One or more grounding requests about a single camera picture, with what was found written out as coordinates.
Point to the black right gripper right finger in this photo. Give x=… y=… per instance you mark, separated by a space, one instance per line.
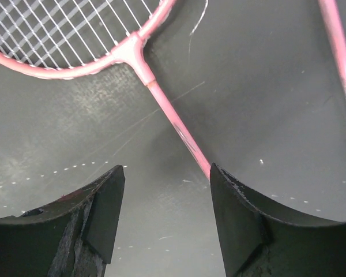
x=259 y=236

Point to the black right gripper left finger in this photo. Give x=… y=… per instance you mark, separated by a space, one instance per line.
x=71 y=236

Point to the pink racket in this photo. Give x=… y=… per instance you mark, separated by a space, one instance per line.
x=63 y=40
x=336 y=35

